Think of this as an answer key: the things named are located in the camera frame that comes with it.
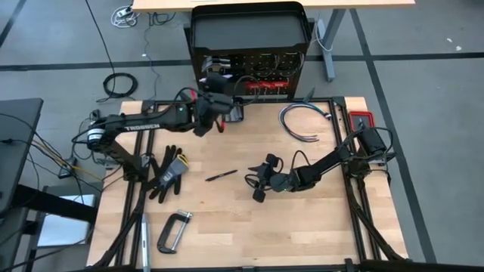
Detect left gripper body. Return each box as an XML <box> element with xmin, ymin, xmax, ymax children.
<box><xmin>193</xmin><ymin>92</ymin><xmax>234</xmax><ymax>138</ymax></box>

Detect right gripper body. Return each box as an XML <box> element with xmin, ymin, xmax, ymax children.
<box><xmin>252</xmin><ymin>153</ymin><xmax>284</xmax><ymax>204</ymax></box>

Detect black marker pen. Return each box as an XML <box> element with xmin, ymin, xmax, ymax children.
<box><xmin>204</xmin><ymin>169</ymin><xmax>239</xmax><ymax>183</ymax></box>

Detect clear black safety glasses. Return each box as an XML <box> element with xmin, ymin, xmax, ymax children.
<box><xmin>280</xmin><ymin>51</ymin><xmax>305</xmax><ymax>76</ymax></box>
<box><xmin>253</xmin><ymin>52</ymin><xmax>281</xmax><ymax>76</ymax></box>

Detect silver metal tube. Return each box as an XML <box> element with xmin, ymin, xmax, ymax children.
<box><xmin>140</xmin><ymin>213</ymin><xmax>151</xmax><ymax>272</ymax></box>

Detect black slotted tool bin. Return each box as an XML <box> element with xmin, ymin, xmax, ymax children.
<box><xmin>225</xmin><ymin>105</ymin><xmax>245</xmax><ymax>124</ymax></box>

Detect black pegboard cart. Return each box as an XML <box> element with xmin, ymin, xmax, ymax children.
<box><xmin>184</xmin><ymin>2</ymin><xmax>315</xmax><ymax>105</ymax></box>

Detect grey black glove yellow cuff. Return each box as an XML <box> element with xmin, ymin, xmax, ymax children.
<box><xmin>146</xmin><ymin>144</ymin><xmax>190</xmax><ymax>205</ymax></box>

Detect wooden desk grey legs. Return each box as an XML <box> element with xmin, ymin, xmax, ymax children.
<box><xmin>131</xmin><ymin>0</ymin><xmax>416</xmax><ymax>83</ymax></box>

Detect red rimmed tray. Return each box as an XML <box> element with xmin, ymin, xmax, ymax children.
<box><xmin>348</xmin><ymin>110</ymin><xmax>376</xmax><ymax>132</ymax></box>

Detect black C-clamp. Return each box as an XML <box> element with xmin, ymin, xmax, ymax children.
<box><xmin>155</xmin><ymin>209</ymin><xmax>194</xmax><ymax>255</ymax></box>

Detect white power strip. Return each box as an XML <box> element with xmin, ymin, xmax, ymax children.
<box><xmin>315</xmin><ymin>18</ymin><xmax>327</xmax><ymax>43</ymax></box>

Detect black phone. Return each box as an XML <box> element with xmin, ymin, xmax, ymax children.
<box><xmin>56</xmin><ymin>156</ymin><xmax>79</xmax><ymax>180</ymax></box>

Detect black stand beam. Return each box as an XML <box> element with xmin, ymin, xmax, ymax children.
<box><xmin>13</xmin><ymin>184</ymin><xmax>98</xmax><ymax>224</ymax></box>

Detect white flat panel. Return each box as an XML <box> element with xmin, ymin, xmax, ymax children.
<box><xmin>36</xmin><ymin>194</ymin><xmax>96</xmax><ymax>249</ymax></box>

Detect black side desk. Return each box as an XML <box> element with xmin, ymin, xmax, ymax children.
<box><xmin>0</xmin><ymin>97</ymin><xmax>44</xmax><ymax>216</ymax></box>

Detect bundle of coloured cables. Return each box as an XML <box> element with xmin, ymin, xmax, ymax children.
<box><xmin>278</xmin><ymin>107</ymin><xmax>321</xmax><ymax>144</ymax></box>

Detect black aluminium table frame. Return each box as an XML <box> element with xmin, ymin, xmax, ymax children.
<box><xmin>85</xmin><ymin>96</ymin><xmax>410</xmax><ymax>272</ymax></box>

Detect thin black floor cable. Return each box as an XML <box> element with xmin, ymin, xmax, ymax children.
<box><xmin>142</xmin><ymin>11</ymin><xmax>177</xmax><ymax>101</ymax></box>

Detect blue cable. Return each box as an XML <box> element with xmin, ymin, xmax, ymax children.
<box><xmin>279</xmin><ymin>102</ymin><xmax>333</xmax><ymax>120</ymax></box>

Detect black coiled floor cable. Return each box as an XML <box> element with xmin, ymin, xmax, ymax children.
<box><xmin>83</xmin><ymin>0</ymin><xmax>139</xmax><ymax>104</ymax></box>

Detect white cable bundle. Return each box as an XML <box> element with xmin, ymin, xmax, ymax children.
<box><xmin>110</xmin><ymin>4</ymin><xmax>134</xmax><ymax>29</ymax></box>

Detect grey metal bracket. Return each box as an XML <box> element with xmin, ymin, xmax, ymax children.
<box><xmin>377</xmin><ymin>150</ymin><xmax>396</xmax><ymax>165</ymax></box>

